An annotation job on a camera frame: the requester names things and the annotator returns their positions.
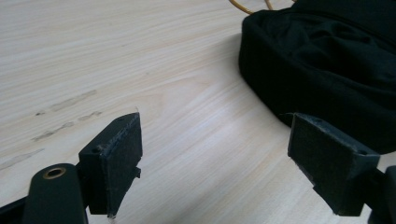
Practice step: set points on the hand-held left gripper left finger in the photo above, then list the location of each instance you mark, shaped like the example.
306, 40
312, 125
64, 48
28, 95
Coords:
115, 161

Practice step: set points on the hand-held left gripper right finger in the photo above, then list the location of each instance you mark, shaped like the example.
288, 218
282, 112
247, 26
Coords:
327, 165

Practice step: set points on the black cloth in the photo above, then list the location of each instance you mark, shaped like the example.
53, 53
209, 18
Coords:
323, 65

